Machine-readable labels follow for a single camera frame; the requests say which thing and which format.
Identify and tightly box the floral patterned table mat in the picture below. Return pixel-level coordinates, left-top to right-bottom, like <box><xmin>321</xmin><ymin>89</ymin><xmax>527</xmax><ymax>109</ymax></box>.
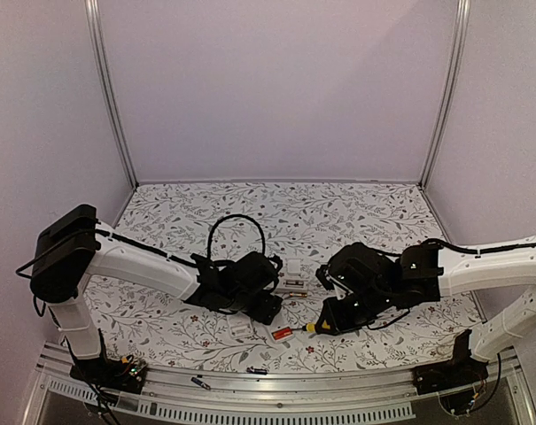
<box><xmin>85</xmin><ymin>182</ymin><xmax>481</xmax><ymax>374</ymax></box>

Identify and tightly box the blue battery on rail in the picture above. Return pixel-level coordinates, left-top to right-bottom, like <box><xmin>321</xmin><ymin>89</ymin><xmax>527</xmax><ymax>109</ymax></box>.
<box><xmin>191</xmin><ymin>376</ymin><xmax>211</xmax><ymax>390</ymax></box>

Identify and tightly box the left aluminium frame post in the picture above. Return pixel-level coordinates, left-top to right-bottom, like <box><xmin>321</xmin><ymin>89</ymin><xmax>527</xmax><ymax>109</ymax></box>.
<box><xmin>84</xmin><ymin>0</ymin><xmax>139</xmax><ymax>190</ymax></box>

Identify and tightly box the aluminium frame post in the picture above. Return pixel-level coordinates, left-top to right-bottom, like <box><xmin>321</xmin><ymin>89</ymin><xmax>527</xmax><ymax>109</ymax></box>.
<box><xmin>84</xmin><ymin>0</ymin><xmax>139</xmax><ymax>190</ymax></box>
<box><xmin>419</xmin><ymin>0</ymin><xmax>471</xmax><ymax>192</ymax></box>

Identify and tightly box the gold black loose battery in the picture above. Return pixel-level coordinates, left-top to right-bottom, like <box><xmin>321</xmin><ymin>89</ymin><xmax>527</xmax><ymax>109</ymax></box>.
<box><xmin>288</xmin><ymin>292</ymin><xmax>308</xmax><ymax>298</ymax></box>

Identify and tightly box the yellow handled screwdriver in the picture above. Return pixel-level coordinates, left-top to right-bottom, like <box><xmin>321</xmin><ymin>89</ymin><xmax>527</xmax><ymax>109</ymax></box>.
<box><xmin>291</xmin><ymin>323</ymin><xmax>332</xmax><ymax>335</ymax></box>

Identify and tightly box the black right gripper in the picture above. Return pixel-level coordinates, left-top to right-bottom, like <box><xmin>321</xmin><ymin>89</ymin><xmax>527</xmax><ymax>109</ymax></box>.
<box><xmin>315</xmin><ymin>285</ymin><xmax>392</xmax><ymax>337</ymax></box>

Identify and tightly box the aluminium front rail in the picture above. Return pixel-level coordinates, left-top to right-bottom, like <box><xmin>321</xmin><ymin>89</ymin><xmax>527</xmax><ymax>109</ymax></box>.
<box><xmin>22</xmin><ymin>343</ymin><xmax>536</xmax><ymax>424</ymax></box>

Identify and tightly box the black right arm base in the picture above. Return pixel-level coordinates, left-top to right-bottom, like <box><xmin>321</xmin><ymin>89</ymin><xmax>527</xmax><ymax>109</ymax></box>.
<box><xmin>412</xmin><ymin>358</ymin><xmax>488</xmax><ymax>395</ymax></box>

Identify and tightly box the dark battery on rail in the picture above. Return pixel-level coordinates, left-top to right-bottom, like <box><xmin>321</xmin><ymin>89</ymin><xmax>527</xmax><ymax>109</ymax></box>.
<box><xmin>246</xmin><ymin>367</ymin><xmax>268</xmax><ymax>375</ymax></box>

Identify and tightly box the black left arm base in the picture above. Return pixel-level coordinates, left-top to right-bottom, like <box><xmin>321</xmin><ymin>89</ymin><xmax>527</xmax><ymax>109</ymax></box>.
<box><xmin>69</xmin><ymin>351</ymin><xmax>148</xmax><ymax>394</ymax></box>

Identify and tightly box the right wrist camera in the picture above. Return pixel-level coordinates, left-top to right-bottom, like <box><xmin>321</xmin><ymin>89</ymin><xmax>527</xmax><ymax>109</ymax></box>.
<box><xmin>315</xmin><ymin>264</ymin><xmax>338</xmax><ymax>291</ymax></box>

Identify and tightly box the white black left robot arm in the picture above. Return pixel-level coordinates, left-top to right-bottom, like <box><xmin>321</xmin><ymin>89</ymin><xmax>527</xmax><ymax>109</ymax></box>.
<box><xmin>15</xmin><ymin>204</ymin><xmax>283</xmax><ymax>384</ymax></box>

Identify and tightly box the white remote control with batteries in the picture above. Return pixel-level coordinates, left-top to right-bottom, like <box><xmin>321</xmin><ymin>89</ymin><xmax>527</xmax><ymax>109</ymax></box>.
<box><xmin>277</xmin><ymin>279</ymin><xmax>308</xmax><ymax>292</ymax></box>

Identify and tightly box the right aluminium frame post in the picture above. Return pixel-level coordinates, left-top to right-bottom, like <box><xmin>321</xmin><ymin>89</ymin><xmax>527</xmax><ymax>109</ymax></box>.
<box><xmin>419</xmin><ymin>0</ymin><xmax>471</xmax><ymax>192</ymax></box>

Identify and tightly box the small white battery cover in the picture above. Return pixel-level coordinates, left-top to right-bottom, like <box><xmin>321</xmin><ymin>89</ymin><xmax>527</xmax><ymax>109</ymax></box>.
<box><xmin>286</xmin><ymin>259</ymin><xmax>301</xmax><ymax>274</ymax></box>

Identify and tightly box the white air conditioner remote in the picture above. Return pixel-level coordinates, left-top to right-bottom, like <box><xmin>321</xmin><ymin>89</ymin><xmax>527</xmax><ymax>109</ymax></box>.
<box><xmin>227</xmin><ymin>314</ymin><xmax>254</xmax><ymax>339</ymax></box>

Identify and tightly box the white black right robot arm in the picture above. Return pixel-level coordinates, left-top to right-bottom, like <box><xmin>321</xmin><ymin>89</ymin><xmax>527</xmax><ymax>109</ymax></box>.
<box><xmin>313</xmin><ymin>235</ymin><xmax>536</xmax><ymax>386</ymax></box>

